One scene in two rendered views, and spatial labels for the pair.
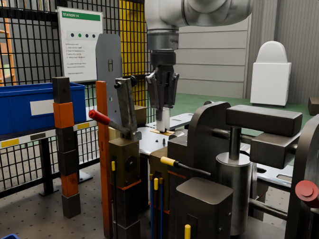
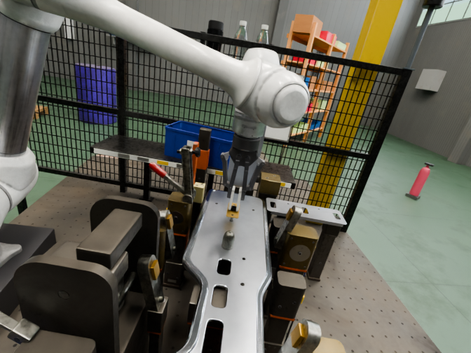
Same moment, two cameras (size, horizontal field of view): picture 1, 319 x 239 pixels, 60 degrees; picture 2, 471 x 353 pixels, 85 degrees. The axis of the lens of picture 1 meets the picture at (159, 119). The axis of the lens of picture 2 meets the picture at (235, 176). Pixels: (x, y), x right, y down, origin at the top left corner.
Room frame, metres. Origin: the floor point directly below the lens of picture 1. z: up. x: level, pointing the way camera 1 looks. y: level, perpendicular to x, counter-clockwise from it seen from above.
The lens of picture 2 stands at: (0.36, -0.52, 1.45)
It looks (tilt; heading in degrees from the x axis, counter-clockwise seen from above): 23 degrees down; 49
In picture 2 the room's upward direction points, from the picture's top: 10 degrees clockwise
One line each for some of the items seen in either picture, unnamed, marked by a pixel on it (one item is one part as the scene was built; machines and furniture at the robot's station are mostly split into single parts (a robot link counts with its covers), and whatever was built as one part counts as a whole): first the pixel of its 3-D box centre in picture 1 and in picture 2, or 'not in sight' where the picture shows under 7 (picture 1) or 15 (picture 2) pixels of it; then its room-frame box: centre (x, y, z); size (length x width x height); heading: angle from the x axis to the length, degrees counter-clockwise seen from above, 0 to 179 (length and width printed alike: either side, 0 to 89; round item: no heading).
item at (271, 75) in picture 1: (272, 74); not in sight; (6.59, -2.66, 0.75); 0.84 x 0.69 x 1.49; 58
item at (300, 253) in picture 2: not in sight; (291, 277); (0.95, -0.20, 0.87); 0.12 x 0.07 x 0.35; 139
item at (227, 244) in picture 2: not in sight; (228, 241); (0.74, -0.11, 1.02); 0.03 x 0.03 x 0.07
